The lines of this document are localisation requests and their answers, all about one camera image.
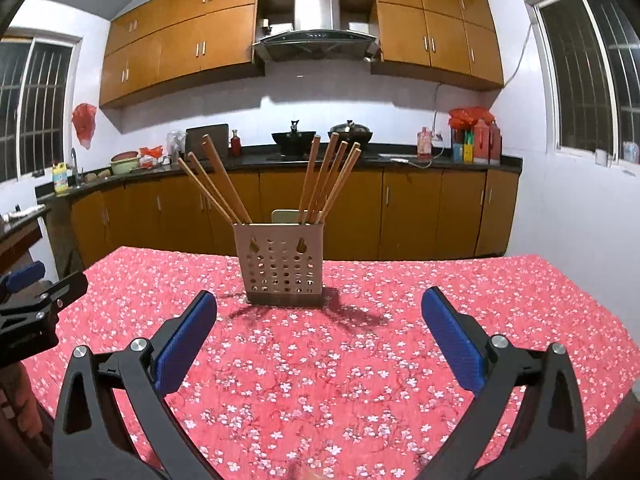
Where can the pink bottle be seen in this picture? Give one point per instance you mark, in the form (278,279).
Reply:
(425,145)

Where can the yellow green box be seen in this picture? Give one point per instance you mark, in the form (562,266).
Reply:
(468,150)

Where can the wooden cabinets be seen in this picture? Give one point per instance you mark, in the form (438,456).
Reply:
(200,35)
(415,215)

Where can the dark side table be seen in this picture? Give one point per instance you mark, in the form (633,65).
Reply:
(20,235)

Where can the white wall plug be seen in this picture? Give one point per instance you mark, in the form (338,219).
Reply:
(601,158)

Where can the beige perforated chopstick holder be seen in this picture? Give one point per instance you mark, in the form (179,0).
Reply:
(280,270)

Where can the wooden lower cabinets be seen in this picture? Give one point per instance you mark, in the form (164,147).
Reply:
(415,215)

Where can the black wok with lid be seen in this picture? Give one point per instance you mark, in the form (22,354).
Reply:
(351,132)

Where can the clear bottle on windowsill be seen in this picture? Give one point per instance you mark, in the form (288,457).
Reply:
(631,152)

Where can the yellow detergent bottle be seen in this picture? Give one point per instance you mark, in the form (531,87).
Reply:
(61,180)

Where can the clear plastic bag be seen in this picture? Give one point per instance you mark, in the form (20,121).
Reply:
(176,144)

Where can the red sauce bottle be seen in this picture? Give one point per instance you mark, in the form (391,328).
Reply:
(495,142)
(480,142)

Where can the green basin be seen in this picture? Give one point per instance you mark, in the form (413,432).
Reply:
(125,164)

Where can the dark cutting board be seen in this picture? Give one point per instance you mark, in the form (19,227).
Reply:
(207,140)

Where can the barred window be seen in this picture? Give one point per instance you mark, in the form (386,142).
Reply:
(30,105)
(580,80)

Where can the metal faucet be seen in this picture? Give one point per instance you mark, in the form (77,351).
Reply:
(75,165)

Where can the wooden upper cabinets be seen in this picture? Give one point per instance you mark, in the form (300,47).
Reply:
(200,35)

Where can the person's left hand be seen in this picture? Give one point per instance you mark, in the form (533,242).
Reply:
(22,402)

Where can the black kitchen countertop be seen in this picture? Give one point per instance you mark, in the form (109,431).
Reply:
(400,160)

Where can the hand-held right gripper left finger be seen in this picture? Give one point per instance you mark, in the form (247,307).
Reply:
(187,340)

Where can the red white plastic bag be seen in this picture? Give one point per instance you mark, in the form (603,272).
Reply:
(151,157)

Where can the steel range hood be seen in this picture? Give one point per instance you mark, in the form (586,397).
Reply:
(316,25)

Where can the blue box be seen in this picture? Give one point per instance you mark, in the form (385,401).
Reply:
(457,152)

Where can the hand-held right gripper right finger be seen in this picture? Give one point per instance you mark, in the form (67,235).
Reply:
(452,340)

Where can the red plastic bag on bottles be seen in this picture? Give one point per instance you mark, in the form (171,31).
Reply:
(470,116)

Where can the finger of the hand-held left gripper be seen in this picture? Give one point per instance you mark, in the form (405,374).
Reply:
(25,276)
(60,292)

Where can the small red bottle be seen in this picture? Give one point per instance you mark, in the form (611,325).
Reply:
(236,144)

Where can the red floral tablecloth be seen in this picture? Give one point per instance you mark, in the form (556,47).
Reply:
(325,400)

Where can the hanging red plastic bag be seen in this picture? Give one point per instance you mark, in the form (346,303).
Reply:
(84,122)

